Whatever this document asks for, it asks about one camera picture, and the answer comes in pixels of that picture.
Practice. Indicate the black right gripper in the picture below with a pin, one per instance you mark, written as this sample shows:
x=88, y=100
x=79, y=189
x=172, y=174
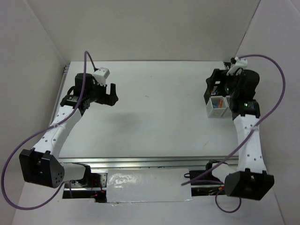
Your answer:
x=219, y=75

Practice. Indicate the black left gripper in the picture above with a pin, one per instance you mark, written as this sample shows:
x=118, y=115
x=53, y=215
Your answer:
x=110, y=100

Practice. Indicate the orange lead case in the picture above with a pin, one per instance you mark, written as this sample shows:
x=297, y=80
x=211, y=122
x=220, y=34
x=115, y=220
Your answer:
x=220, y=104

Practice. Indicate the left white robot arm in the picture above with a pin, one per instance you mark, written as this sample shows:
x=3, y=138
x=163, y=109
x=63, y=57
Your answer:
x=40, y=165

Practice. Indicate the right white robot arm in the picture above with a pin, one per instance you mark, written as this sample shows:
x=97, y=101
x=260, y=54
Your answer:
x=250, y=179

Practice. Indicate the white mesh organizer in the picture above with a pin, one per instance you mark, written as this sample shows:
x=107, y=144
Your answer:
x=224, y=112

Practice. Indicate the white foil cover board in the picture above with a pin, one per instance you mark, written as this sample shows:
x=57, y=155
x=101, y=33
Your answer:
x=147, y=186

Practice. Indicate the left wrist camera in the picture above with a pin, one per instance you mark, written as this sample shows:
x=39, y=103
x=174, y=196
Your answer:
x=101, y=75

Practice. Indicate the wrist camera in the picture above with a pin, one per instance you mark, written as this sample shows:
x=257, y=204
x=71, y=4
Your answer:
x=101, y=75
x=237, y=64

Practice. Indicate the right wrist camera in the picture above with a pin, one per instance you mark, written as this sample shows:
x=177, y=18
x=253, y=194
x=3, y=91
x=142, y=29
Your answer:
x=237, y=64

